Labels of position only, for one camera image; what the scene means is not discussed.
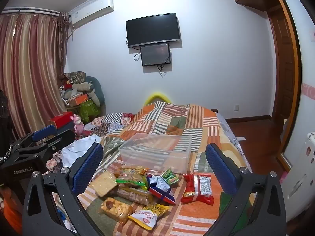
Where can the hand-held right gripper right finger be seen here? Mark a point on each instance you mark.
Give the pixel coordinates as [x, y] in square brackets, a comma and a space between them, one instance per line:
[219, 169]

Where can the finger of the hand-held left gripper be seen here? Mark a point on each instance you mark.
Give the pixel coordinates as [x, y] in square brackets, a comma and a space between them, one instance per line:
[62, 137]
[44, 132]

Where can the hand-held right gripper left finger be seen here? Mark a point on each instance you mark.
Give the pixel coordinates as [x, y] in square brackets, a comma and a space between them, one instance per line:
[87, 169]

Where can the clear cracker packet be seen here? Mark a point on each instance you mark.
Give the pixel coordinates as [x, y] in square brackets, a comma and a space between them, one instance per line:
[103, 183]

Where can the red white-label snack packet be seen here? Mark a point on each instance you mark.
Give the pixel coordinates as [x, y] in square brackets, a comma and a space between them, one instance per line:
[196, 189]

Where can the green-edged biscuit packet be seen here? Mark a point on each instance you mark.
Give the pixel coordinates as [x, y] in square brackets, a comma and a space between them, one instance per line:
[130, 177]

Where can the orange cracker packet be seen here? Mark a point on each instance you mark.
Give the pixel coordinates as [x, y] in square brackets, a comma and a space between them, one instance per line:
[115, 209]

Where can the clear plastic container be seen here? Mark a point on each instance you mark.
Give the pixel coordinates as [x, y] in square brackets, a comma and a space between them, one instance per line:
[152, 152]

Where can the dark grey box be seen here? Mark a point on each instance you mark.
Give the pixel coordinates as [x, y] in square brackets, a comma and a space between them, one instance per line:
[65, 127]

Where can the red box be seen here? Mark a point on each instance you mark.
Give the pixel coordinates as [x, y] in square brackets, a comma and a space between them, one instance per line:
[61, 119]

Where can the white crumpled cloth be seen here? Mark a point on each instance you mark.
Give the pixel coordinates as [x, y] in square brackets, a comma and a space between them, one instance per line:
[78, 147]

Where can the pink plush toy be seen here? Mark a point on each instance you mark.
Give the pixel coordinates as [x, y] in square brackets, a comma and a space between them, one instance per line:
[78, 125]

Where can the grey printed bed sheet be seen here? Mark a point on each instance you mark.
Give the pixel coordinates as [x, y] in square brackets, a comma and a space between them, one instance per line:
[232, 137]

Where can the orange cloth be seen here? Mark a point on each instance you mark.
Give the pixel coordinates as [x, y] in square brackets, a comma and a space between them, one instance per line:
[9, 209]

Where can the orange flat box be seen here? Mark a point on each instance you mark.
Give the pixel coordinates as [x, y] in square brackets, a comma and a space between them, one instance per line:
[77, 99]

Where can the small green snack packet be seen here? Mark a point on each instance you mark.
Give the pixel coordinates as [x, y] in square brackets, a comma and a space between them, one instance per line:
[169, 175]

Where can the checkered patchwork quilt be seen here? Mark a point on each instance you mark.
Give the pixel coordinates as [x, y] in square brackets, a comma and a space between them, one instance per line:
[110, 121]

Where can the grey striped plush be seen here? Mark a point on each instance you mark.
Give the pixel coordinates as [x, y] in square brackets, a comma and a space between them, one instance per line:
[82, 88]

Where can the brown bar snack packet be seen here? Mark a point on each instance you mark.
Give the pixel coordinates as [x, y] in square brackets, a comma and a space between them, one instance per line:
[134, 194]

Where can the blue red white packet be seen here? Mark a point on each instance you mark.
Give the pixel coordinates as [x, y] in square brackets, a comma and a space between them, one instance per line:
[160, 184]

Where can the camouflage fabric bag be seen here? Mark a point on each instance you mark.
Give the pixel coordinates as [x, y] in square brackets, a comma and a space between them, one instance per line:
[75, 77]

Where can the striped patchwork blanket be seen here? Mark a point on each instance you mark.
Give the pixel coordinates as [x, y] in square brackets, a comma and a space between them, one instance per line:
[172, 125]

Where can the pink slipper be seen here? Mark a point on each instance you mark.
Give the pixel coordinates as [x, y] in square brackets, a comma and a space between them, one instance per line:
[283, 177]

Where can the striped brown curtain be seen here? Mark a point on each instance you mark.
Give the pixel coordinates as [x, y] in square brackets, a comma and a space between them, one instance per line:
[29, 66]

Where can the yellow white snack packet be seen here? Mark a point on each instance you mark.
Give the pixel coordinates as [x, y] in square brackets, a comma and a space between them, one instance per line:
[147, 217]

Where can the yellow round object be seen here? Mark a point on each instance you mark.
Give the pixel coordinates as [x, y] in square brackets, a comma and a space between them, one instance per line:
[157, 95]

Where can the wooden door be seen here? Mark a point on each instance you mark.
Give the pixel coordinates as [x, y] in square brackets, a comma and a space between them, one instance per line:
[285, 73]

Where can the small black monitor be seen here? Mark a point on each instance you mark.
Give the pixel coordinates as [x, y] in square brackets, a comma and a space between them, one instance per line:
[155, 54]

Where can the white air conditioner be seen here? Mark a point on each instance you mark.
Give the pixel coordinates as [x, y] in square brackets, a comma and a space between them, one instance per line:
[92, 9]

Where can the black flat television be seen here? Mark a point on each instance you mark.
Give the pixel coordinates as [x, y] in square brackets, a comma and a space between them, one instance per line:
[152, 29]

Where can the white wall socket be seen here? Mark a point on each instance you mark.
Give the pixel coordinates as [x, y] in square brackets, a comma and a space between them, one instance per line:
[236, 107]

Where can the white curtain rail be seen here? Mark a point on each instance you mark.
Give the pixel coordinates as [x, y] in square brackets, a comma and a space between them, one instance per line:
[27, 10]

